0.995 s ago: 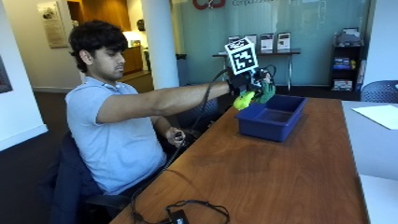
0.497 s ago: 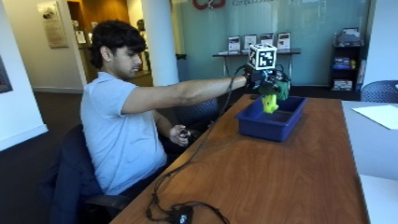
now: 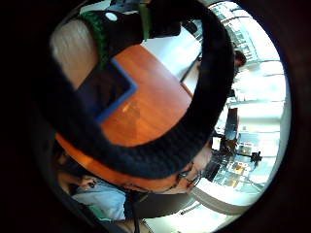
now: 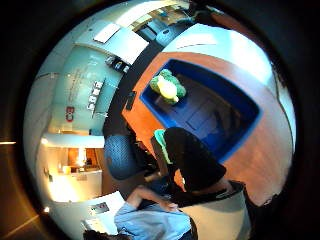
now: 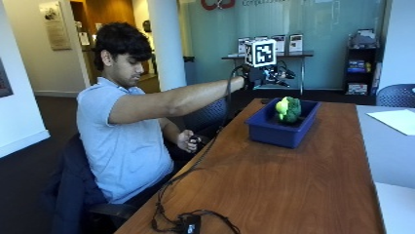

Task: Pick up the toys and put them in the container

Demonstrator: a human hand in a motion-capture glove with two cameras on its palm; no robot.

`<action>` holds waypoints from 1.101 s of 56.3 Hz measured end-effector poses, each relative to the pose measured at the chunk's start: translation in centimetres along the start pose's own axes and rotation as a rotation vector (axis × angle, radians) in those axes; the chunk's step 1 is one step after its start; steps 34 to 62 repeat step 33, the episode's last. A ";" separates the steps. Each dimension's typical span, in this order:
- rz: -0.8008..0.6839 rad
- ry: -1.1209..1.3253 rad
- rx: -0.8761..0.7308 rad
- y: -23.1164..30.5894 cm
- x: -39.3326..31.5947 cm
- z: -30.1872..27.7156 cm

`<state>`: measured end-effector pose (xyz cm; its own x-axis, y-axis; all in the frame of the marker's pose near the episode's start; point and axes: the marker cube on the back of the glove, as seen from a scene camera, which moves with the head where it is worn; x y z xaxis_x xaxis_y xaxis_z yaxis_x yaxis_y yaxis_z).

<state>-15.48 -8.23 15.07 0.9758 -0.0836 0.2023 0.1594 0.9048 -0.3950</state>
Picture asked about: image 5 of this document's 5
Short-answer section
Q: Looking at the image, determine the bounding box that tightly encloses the the person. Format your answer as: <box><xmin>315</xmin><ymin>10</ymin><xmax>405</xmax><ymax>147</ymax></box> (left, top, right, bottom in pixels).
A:
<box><xmin>75</xmin><ymin>21</ymin><xmax>245</xmax><ymax>205</ymax></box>

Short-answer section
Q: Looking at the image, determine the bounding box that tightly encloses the dark office chair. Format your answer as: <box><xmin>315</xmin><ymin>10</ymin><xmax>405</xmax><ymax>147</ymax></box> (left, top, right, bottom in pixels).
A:
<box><xmin>42</xmin><ymin>133</ymin><xmax>174</xmax><ymax>234</ymax></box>

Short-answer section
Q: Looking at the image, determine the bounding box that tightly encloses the green broccoli soft toy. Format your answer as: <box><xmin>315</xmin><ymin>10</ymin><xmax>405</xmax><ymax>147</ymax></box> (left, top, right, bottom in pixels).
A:
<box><xmin>275</xmin><ymin>96</ymin><xmax>301</xmax><ymax>125</ymax></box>

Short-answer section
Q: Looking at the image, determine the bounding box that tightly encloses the dark blue jacket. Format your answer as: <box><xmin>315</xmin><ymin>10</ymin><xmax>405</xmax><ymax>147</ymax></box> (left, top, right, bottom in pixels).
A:
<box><xmin>42</xmin><ymin>133</ymin><xmax>107</xmax><ymax>234</ymax></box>

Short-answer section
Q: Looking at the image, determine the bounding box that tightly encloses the black magazine shelf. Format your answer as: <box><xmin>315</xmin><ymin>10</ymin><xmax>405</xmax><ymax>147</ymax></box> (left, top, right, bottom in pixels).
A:
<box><xmin>341</xmin><ymin>28</ymin><xmax>381</xmax><ymax>97</ymax></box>

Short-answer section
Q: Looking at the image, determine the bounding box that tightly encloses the black cable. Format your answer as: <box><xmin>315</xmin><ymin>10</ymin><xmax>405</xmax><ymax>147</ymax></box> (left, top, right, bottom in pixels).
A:
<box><xmin>150</xmin><ymin>65</ymin><xmax>245</xmax><ymax>234</ymax></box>

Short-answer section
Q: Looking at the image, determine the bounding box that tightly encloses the small black hub box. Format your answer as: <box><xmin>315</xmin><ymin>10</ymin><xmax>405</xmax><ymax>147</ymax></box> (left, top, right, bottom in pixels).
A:
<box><xmin>178</xmin><ymin>214</ymin><xmax>202</xmax><ymax>234</ymax></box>

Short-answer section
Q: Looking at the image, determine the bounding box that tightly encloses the blue plastic bin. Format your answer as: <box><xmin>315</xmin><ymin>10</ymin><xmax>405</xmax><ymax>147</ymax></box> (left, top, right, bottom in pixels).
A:
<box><xmin>243</xmin><ymin>97</ymin><xmax>321</xmax><ymax>149</ymax></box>

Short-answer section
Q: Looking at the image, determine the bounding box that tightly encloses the standing brochure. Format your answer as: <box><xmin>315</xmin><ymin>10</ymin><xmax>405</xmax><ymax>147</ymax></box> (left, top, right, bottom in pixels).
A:
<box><xmin>271</xmin><ymin>34</ymin><xmax>287</xmax><ymax>54</ymax></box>
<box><xmin>235</xmin><ymin>36</ymin><xmax>251</xmax><ymax>55</ymax></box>
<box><xmin>287</xmin><ymin>33</ymin><xmax>304</xmax><ymax>53</ymax></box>

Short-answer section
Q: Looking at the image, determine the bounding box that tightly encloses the perforated dark chair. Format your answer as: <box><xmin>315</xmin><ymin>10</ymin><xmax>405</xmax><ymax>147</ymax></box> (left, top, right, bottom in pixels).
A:
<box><xmin>182</xmin><ymin>97</ymin><xmax>231</xmax><ymax>131</ymax></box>
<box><xmin>374</xmin><ymin>83</ymin><xmax>415</xmax><ymax>108</ymax></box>

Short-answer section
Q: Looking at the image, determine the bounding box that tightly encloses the white paper sheet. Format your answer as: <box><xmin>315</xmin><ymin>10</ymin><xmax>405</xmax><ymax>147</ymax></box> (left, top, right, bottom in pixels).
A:
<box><xmin>365</xmin><ymin>108</ymin><xmax>415</xmax><ymax>137</ymax></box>

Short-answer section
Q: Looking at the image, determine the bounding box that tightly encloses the white marker cube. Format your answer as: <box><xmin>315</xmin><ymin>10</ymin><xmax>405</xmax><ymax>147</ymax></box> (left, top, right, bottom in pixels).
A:
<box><xmin>243</xmin><ymin>38</ymin><xmax>279</xmax><ymax>68</ymax></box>

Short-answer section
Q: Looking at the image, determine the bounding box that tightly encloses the narrow display table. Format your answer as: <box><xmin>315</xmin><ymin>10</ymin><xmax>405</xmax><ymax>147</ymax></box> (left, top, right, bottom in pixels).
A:
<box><xmin>220</xmin><ymin>50</ymin><xmax>315</xmax><ymax>96</ymax></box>

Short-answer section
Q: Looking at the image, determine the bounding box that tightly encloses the dark framed wall picture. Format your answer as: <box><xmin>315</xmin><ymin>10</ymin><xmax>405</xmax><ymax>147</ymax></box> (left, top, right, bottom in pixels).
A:
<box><xmin>0</xmin><ymin>58</ymin><xmax>14</xmax><ymax>98</ymax></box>

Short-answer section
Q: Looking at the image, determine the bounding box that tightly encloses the framed wall poster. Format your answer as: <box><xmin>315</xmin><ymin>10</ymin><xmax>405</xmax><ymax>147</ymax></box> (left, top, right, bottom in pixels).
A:
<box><xmin>37</xmin><ymin>1</ymin><xmax>73</xmax><ymax>52</ymax></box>

